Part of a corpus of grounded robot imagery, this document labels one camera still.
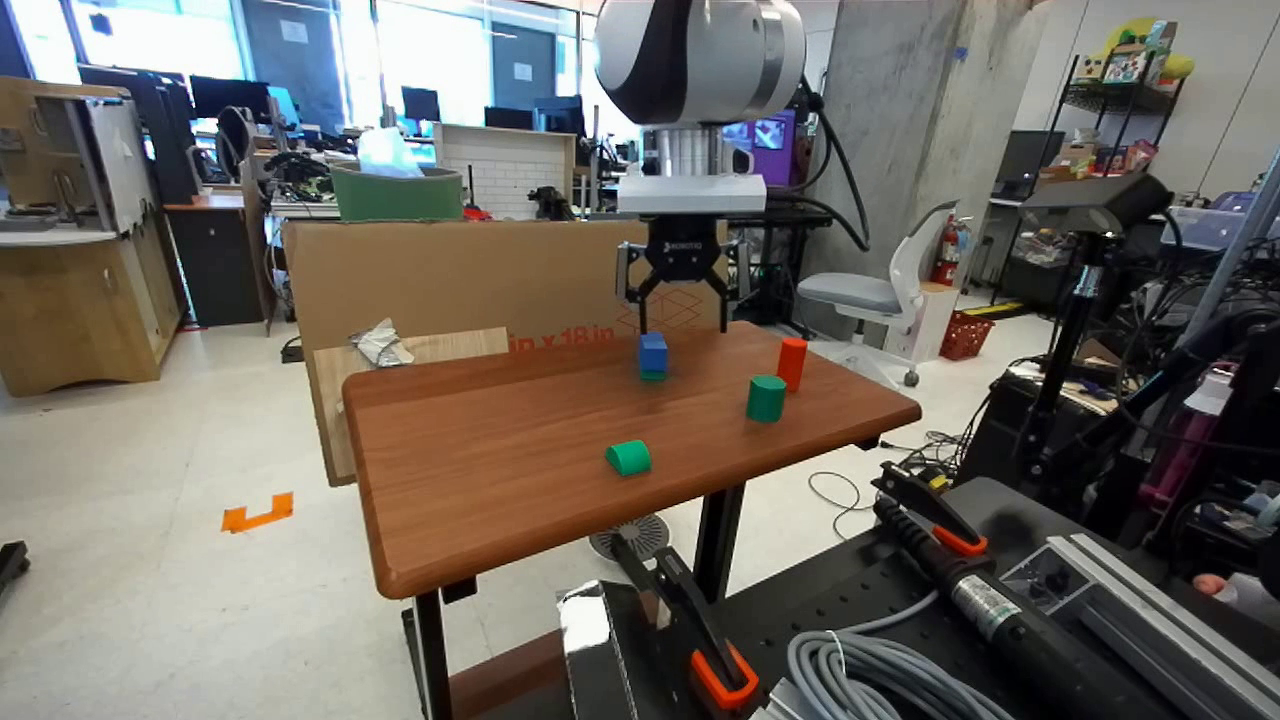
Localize white grid panel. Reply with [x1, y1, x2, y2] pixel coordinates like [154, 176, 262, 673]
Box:
[436, 121, 579, 224]

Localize black clamp orange handles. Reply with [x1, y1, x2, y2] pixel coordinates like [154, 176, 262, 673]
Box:
[871, 455, 997, 562]

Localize red basket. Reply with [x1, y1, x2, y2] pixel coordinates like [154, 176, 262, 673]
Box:
[936, 308, 1001, 362]

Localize red cylinder block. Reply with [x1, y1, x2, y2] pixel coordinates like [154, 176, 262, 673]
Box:
[774, 330, 810, 397]

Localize white plastic bag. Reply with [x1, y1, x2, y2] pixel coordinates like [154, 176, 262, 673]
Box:
[357, 124, 423, 176]

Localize crumpled white paper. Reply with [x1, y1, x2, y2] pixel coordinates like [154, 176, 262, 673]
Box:
[351, 315, 421, 373]

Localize red fire extinguisher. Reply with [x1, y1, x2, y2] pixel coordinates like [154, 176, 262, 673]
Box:
[927, 212, 969, 289]

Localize white wrist mount plate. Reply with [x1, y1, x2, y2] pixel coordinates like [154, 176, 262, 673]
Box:
[610, 171, 771, 220]

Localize grey aluminium extrusion rail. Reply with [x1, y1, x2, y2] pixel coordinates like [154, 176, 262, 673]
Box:
[997, 531, 1280, 720]

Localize wooden cabinet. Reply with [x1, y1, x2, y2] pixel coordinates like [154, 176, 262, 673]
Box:
[0, 77, 183, 398]

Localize metal clamp orange tip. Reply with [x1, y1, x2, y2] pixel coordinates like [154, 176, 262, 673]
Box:
[605, 517, 767, 716]

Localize grey metal pole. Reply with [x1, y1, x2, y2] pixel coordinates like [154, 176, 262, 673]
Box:
[1176, 150, 1280, 350]

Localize black cable plug connector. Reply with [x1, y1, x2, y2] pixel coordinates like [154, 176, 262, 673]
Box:
[871, 497, 1176, 720]

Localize green half-cylinder block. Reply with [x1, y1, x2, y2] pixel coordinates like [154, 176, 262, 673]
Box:
[605, 437, 657, 480]

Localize pale person hand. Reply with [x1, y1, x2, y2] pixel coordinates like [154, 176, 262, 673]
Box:
[1190, 568, 1280, 626]

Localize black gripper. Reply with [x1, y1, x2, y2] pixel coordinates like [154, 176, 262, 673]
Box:
[616, 212, 739, 338]

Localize grey coiled cable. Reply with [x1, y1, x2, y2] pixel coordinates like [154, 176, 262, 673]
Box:
[753, 583, 1023, 720]

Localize orange floor marker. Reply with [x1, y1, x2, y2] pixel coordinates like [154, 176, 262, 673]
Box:
[214, 486, 299, 539]

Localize dark desk cabinet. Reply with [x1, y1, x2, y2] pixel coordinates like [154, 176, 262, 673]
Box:
[164, 196, 273, 330]

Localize black camera stand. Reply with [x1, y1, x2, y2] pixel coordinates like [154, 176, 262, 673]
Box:
[991, 168, 1178, 517]

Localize black perforated mounting board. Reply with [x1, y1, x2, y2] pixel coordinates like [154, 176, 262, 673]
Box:
[715, 473, 1280, 720]

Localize large cardboard box red print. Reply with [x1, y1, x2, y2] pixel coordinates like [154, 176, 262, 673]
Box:
[279, 214, 734, 366]

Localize white office chair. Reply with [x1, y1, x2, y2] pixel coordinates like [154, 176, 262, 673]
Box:
[790, 196, 969, 392]

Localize dark metal frame beam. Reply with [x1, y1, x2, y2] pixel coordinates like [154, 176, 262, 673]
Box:
[556, 574, 696, 720]

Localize green storage bin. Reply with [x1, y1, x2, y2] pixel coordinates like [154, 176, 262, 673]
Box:
[331, 163, 468, 226]

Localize blue rectangular block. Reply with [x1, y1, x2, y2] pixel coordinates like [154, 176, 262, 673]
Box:
[636, 329, 671, 380]

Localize black shelf with toys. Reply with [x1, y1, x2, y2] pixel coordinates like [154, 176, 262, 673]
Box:
[1045, 13, 1204, 190]

